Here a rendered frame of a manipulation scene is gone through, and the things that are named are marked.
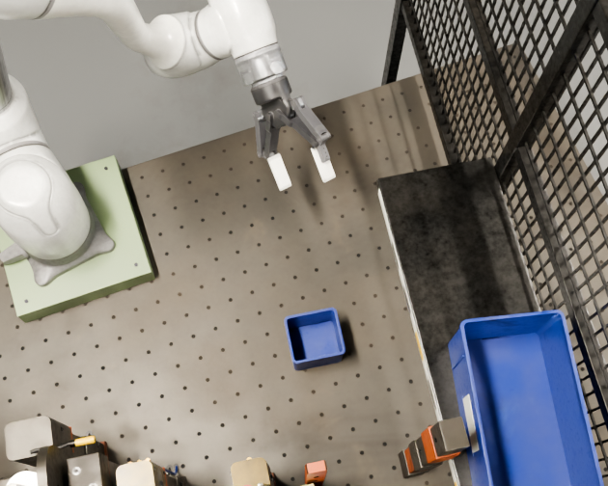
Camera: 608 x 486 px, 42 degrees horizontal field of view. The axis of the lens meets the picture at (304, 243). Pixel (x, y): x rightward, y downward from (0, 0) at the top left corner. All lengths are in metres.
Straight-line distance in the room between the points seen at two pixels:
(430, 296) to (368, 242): 0.41
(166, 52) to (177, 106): 1.22
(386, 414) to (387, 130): 0.66
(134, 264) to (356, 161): 0.56
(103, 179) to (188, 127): 0.94
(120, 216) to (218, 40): 0.48
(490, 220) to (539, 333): 0.22
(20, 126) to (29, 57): 1.37
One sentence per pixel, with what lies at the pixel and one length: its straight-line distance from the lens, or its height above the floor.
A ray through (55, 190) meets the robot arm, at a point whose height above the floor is 1.01.
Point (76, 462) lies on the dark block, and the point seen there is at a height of 1.12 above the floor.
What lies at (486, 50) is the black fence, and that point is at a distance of 1.48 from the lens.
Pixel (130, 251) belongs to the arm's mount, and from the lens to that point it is 1.74.
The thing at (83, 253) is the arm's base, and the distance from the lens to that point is 1.74.
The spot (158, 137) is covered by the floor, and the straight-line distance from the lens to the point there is 2.71.
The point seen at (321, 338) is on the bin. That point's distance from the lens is 1.70.
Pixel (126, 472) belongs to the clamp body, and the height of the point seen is 1.07.
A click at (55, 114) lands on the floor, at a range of 2.84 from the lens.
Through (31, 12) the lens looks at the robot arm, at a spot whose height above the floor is 1.46.
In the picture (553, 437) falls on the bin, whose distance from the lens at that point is 1.39.
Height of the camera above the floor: 2.35
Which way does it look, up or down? 69 degrees down
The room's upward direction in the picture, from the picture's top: straight up
